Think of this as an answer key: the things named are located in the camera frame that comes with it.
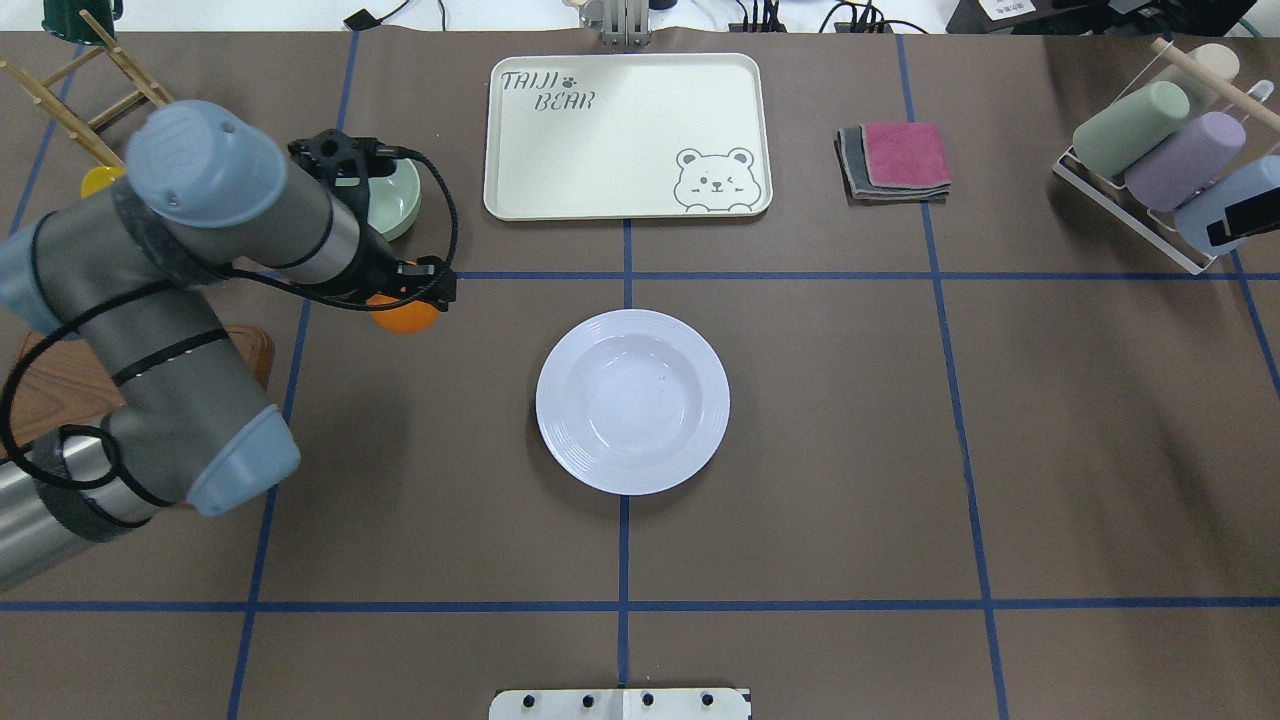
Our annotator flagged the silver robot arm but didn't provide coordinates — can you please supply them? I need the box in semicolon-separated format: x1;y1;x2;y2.
3;100;457;591

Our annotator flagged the green tumbler cup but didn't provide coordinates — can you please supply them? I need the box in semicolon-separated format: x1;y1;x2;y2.
1071;81;1190;177

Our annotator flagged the purple tumbler cup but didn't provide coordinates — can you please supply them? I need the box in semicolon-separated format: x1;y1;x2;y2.
1124;111;1247;211

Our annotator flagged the wooden cup rack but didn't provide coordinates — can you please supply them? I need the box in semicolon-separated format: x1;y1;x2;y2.
3;20;175;167

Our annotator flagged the dark green mug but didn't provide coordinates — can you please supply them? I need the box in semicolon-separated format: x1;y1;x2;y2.
41;0;124;46

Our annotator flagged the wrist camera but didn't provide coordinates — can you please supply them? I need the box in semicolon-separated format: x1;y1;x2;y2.
285;129;406;188

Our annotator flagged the orange fruit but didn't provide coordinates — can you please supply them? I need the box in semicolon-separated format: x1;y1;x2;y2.
365;260;442;334

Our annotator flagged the yellow mug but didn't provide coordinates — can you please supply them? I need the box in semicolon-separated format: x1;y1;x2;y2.
79;165;127;199

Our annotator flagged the pink and grey cloth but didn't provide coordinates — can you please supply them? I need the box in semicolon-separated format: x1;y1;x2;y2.
835;122;952;202

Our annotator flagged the white round plate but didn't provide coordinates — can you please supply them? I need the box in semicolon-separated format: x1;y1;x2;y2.
534;309;732;496

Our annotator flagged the cream bear tray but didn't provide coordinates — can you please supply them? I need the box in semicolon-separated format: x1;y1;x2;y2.
483;53;774;222

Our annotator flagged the brown wooden tray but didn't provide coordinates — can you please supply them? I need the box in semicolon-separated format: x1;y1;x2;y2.
12;324;279;452

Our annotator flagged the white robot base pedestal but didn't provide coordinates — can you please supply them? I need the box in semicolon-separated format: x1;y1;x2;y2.
488;687;753;719

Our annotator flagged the small black sensor puck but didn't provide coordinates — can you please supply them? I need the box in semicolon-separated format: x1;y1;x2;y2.
344;9;383;33

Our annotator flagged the aluminium frame post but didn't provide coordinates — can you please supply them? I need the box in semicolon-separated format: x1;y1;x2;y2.
573;0;652;47

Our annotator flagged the green ceramic bowl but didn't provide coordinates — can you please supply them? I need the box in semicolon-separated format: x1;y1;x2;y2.
332;158;422;243

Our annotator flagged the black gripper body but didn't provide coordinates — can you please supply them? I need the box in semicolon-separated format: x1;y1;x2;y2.
346;231;438;304

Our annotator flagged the blue tumbler cup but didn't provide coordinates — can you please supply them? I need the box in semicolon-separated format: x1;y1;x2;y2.
1175;155;1279;258

